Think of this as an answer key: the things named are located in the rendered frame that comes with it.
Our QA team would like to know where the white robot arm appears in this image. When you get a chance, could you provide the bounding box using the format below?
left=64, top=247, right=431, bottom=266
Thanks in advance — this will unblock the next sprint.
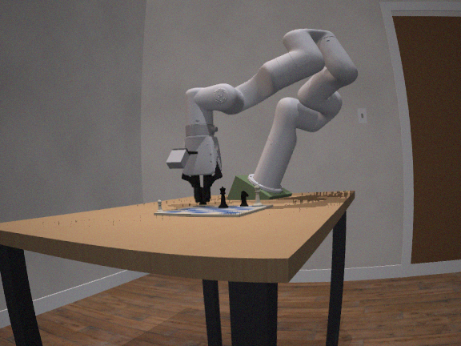
left=185, top=29, right=358, bottom=193

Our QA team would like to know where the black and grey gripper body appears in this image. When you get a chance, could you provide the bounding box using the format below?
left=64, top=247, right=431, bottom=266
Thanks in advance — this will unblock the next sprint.
left=182, top=135, right=222, bottom=175

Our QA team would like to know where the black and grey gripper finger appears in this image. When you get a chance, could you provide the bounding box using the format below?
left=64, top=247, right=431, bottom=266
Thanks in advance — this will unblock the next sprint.
left=202, top=164, right=222, bottom=203
left=182, top=173, right=202, bottom=203

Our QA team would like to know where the blue and white chessboard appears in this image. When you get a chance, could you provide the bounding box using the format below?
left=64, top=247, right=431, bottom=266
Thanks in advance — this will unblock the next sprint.
left=154, top=205, right=273, bottom=217

